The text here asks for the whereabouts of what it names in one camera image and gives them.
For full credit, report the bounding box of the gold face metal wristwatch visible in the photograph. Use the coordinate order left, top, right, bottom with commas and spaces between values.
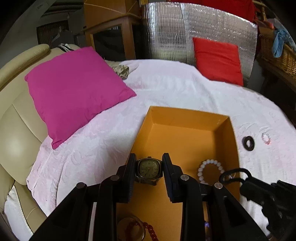
135, 157, 163, 186

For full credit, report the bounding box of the black elastic hair tie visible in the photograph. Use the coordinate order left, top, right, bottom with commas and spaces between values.
218, 167, 253, 185

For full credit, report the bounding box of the gold bangle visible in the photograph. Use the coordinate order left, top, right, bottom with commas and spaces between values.
117, 215, 145, 241

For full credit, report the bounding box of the orange cardboard box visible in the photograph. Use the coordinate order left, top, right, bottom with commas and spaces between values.
117, 106, 239, 240

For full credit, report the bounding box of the white embossed bedspread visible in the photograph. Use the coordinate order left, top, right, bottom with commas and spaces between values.
26, 59, 296, 237

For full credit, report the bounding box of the magenta pillow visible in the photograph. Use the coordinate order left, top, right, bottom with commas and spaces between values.
25, 47, 136, 149

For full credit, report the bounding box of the cream leather headboard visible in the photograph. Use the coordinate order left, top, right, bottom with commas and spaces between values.
0, 43, 82, 241

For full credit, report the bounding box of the red square cushion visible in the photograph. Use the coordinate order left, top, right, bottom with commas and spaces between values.
193, 37, 243, 86

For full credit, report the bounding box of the wicker basket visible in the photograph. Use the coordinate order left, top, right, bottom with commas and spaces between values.
256, 33, 296, 79

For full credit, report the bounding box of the blue cloth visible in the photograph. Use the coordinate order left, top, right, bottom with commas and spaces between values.
272, 29, 294, 58

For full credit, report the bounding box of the brown wooden cabinet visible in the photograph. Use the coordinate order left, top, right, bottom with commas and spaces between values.
84, 0, 141, 61

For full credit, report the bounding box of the silver foil insulation panel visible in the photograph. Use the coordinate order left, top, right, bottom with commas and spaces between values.
143, 2, 257, 80

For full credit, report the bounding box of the white bead bracelet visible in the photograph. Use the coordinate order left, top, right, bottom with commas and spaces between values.
197, 159, 225, 185

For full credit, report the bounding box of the red bead bracelet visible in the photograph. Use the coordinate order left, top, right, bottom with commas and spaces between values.
142, 221, 160, 241

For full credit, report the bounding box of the pink pearl bead bracelet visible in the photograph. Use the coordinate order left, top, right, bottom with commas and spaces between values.
261, 132, 272, 145

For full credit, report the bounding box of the black round ring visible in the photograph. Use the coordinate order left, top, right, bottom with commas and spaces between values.
242, 136, 255, 152

